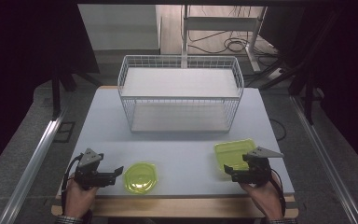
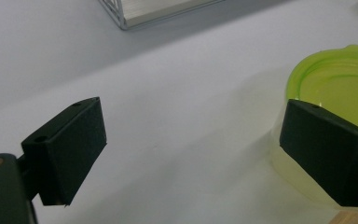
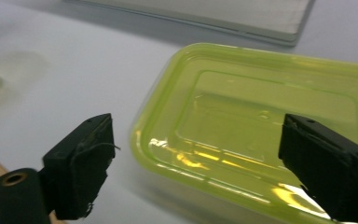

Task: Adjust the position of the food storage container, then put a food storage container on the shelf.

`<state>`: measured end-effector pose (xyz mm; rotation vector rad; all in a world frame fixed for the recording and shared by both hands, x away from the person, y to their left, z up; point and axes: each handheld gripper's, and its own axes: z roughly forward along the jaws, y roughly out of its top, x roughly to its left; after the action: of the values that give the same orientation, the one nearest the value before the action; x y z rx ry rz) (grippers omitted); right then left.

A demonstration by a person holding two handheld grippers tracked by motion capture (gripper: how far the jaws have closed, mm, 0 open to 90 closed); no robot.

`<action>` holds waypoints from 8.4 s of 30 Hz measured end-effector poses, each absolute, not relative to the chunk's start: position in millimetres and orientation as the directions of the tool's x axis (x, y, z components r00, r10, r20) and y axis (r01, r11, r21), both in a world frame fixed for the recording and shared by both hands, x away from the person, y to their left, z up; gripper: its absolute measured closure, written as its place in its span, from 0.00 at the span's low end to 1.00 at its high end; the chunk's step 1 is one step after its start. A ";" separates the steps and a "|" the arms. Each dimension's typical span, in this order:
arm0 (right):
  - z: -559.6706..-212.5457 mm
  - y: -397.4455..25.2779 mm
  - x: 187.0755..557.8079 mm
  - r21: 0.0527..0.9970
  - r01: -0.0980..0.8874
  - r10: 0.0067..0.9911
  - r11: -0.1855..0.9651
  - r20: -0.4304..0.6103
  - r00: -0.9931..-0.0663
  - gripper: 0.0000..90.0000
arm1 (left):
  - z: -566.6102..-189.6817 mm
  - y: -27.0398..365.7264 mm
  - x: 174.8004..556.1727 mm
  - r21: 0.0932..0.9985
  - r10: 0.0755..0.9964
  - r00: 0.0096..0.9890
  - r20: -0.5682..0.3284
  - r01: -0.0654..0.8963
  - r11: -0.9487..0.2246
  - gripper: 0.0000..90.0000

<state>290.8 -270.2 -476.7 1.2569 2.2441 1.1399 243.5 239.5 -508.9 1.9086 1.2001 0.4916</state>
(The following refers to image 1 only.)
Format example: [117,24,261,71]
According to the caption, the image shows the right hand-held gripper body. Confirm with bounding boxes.
[231,146,285,188]

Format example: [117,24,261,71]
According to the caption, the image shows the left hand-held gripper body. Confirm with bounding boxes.
[74,147,117,191]

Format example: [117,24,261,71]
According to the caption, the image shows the rectangular green plastic container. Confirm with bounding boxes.
[213,138,258,174]

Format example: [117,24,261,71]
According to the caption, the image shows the round green plastic container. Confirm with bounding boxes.
[123,161,158,195]

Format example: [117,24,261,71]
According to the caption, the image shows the white wire shelf rack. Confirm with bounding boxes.
[117,54,245,134]

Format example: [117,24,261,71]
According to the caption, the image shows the person's right hand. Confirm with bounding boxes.
[238,172,284,221]

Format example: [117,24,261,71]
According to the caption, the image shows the person's left hand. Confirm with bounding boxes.
[62,176,100,219]

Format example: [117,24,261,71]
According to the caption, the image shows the person's left sleeve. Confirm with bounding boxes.
[54,214,84,224]

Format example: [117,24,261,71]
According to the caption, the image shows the person's sleeve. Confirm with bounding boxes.
[54,214,84,224]
[264,217,296,224]

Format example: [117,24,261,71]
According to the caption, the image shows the person's right sleeve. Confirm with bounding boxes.
[264,217,296,224]

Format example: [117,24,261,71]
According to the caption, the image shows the black metal stand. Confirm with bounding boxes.
[49,60,104,121]
[256,6,348,126]

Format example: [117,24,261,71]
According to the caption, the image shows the white cabinet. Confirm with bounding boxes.
[76,4,163,56]

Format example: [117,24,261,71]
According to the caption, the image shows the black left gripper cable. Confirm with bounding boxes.
[61,153,84,217]

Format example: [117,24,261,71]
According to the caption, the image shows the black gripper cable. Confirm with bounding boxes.
[268,168,287,217]
[61,153,84,217]

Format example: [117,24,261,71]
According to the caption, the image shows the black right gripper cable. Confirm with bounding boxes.
[268,168,287,217]

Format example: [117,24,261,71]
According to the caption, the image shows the black floor bracket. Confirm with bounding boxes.
[53,120,76,145]

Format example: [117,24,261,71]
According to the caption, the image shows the thin black floor cable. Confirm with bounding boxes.
[268,118,288,143]

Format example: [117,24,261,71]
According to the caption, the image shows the aluminium rail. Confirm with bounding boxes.
[0,106,69,224]
[289,93,358,224]

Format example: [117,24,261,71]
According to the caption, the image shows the black floor cables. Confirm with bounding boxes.
[187,29,279,58]

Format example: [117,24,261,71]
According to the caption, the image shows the white metal desk frame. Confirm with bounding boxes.
[181,4,269,73]

